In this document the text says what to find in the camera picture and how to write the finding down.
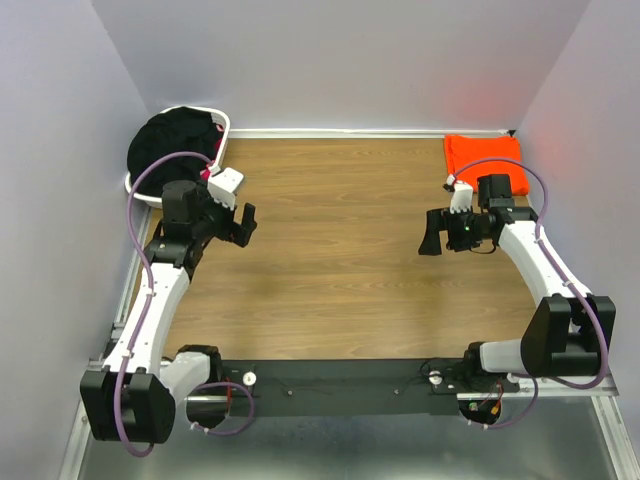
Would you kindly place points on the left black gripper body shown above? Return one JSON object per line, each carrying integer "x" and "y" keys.
{"x": 216, "y": 220}

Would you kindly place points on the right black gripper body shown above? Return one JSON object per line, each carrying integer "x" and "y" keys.
{"x": 465, "y": 231}

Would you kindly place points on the black t shirt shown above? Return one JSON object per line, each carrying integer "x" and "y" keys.
{"x": 167, "y": 145}

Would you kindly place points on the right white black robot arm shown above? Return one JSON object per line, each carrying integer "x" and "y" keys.
{"x": 568, "y": 338}

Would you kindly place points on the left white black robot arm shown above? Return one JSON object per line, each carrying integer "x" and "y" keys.
{"x": 133, "y": 398}

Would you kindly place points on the magenta t shirt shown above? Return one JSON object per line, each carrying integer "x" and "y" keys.
{"x": 213, "y": 140}

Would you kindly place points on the folded orange t shirt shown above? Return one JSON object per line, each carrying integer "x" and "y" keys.
{"x": 461, "y": 151}

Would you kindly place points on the white plastic laundry basket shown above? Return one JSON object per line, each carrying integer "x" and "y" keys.
{"x": 220, "y": 145}

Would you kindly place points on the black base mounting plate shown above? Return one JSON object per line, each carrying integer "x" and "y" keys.
{"x": 288, "y": 388}

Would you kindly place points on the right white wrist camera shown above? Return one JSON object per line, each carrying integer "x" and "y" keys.
{"x": 462, "y": 195}

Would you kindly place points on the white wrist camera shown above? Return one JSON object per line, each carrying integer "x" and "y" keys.
{"x": 224, "y": 186}
{"x": 462, "y": 195}

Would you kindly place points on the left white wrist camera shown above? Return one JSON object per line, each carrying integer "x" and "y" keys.
{"x": 224, "y": 186}

